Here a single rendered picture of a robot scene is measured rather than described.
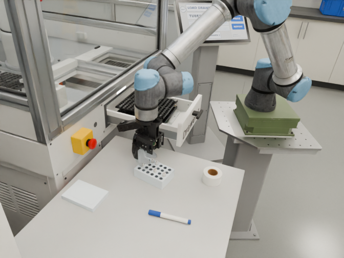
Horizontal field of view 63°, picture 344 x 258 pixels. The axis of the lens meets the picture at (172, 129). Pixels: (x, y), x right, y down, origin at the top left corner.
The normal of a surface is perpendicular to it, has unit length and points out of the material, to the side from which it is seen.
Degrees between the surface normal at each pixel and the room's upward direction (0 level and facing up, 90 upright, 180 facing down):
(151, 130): 90
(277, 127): 90
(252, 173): 90
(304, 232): 0
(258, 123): 90
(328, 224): 0
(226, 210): 0
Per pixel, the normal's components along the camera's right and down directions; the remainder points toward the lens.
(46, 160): -0.35, 0.49
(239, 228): 0.05, 0.54
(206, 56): 0.30, 0.53
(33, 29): 0.94, 0.23
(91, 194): 0.06, -0.84
